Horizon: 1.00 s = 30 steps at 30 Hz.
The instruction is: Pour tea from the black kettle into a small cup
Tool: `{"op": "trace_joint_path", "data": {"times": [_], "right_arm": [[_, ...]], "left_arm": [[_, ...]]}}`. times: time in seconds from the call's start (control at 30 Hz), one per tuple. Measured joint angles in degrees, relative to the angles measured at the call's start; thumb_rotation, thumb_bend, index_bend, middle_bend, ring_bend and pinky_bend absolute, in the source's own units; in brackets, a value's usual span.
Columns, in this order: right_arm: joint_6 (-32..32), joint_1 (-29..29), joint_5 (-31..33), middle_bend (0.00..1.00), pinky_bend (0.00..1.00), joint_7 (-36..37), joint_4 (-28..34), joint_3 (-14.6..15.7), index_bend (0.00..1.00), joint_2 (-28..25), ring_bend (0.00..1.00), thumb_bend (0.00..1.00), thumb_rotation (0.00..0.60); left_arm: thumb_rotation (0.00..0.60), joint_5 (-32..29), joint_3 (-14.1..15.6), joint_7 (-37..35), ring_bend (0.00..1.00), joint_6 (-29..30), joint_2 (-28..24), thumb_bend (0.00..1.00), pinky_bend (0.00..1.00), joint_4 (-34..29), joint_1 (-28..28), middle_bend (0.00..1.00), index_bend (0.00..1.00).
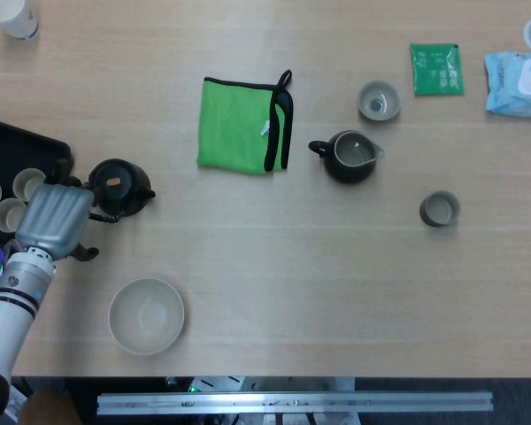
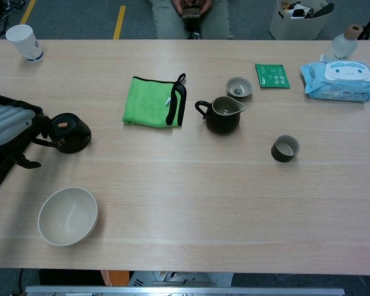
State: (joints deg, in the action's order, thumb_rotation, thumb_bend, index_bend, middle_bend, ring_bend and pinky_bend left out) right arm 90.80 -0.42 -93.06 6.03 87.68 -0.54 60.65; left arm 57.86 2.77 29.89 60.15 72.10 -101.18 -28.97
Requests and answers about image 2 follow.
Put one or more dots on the large beige bowl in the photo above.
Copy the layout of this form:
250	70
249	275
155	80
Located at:
68	217

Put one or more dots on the dark green tea cup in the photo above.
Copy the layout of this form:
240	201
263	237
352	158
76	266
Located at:
285	149

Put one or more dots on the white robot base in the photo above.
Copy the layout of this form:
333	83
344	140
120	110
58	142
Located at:
179	279

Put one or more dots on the green tea packet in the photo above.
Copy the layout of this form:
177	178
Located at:
272	76

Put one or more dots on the white storage bin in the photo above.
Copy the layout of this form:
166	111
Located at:
296	27

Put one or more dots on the black equipment stand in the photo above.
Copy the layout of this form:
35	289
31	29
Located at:
0	15

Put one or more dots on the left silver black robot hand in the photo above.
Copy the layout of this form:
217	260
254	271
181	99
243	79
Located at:
9	123

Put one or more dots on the dark brown pitcher with spout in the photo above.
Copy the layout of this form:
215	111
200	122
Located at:
223	123

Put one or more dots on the white paper cup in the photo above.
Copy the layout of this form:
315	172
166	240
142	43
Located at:
24	43

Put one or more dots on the small grey tea bowl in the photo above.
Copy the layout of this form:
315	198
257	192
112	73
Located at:
240	87

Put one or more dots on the brown handheld device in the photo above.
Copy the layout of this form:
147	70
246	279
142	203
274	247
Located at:
191	11

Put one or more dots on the seated person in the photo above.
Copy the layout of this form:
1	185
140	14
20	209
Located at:
169	24

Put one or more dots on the dark green ladle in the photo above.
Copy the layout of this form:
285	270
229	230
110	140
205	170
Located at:
323	9

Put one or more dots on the blue wet wipes pack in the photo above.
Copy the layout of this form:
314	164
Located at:
339	81

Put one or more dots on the clear bottle with wooden cap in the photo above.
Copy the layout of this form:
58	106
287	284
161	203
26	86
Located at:
342	46

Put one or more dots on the aluminium rail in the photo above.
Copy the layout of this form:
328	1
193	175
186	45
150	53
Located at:
185	291

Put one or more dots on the green cloth with black trim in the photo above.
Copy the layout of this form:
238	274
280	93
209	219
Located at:
145	103

